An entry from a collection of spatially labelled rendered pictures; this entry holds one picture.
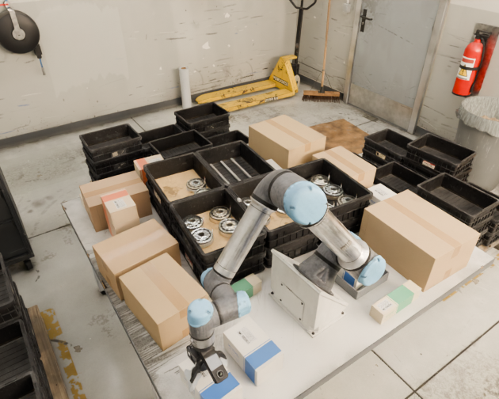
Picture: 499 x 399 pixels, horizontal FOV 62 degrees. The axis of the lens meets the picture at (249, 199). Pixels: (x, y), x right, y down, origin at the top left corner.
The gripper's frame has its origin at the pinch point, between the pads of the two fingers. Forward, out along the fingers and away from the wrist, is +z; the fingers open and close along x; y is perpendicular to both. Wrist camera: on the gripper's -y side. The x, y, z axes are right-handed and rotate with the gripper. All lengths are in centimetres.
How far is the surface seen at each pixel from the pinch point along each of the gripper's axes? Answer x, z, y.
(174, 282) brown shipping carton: -9.7, -9.7, 37.1
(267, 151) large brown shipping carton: -114, -4, 100
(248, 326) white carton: -22.3, -2.7, 6.9
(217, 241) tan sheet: -38, -7, 48
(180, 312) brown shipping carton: -4.3, -8.7, 23.8
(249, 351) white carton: -16.0, -2.7, -1.6
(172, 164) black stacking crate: -52, -13, 110
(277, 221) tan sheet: -69, -7, 42
